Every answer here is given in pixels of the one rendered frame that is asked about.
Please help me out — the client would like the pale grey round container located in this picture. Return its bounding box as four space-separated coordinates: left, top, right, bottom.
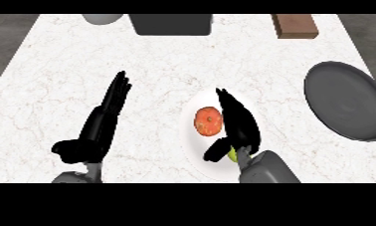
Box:
81 14 124 26

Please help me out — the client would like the green vegetable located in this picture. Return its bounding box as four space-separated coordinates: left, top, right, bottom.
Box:
226 146 239 163

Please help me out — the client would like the dark grey pan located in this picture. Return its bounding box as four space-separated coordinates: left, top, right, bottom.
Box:
303 61 376 142

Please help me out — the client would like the orange round squash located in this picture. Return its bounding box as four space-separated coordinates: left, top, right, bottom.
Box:
193 106 224 137

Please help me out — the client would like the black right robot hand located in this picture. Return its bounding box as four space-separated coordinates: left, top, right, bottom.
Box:
202 87 263 163

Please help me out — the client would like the white plate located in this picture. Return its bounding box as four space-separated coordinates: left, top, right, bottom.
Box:
179 88 263 182

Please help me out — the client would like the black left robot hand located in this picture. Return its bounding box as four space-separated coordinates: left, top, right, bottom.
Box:
50 70 134 165

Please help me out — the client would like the brown wooden block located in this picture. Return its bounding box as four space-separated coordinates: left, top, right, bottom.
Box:
270 14 320 40

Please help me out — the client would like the dark grey box appliance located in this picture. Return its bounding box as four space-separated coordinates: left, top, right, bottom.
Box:
129 14 214 37

